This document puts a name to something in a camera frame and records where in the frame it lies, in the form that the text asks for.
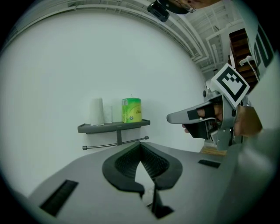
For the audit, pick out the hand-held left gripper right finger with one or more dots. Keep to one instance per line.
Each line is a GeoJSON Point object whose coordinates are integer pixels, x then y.
{"type": "Point", "coordinates": [197, 186]}

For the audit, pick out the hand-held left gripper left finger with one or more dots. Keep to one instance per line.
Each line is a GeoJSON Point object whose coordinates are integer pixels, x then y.
{"type": "Point", "coordinates": [87, 186]}

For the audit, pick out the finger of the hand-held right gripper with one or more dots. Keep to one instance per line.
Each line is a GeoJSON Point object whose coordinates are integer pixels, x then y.
{"type": "Point", "coordinates": [195, 130]}
{"type": "Point", "coordinates": [177, 116]}

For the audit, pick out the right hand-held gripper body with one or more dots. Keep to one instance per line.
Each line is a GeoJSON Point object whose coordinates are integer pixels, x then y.
{"type": "Point", "coordinates": [229, 85]}

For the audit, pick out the green toilet paper roll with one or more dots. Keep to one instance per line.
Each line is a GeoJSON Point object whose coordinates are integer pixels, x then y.
{"type": "Point", "coordinates": [131, 111]}

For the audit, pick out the person's right forearm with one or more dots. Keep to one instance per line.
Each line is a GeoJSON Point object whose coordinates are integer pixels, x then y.
{"type": "Point", "coordinates": [247, 122]}

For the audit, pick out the person's right hand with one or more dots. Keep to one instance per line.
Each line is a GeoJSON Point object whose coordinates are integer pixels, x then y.
{"type": "Point", "coordinates": [217, 112]}

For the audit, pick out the person's light green t-shirt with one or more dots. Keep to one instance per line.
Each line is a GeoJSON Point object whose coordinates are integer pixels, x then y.
{"type": "Point", "coordinates": [267, 98]}

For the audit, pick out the person's head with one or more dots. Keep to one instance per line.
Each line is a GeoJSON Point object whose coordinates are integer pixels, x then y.
{"type": "Point", "coordinates": [197, 3]}

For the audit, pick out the black wall shelf paper holder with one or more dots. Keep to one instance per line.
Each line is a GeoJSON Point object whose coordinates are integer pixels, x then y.
{"type": "Point", "coordinates": [98, 128]}

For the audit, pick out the black head-mounted camera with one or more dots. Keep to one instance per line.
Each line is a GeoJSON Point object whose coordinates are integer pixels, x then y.
{"type": "Point", "coordinates": [158, 11]}

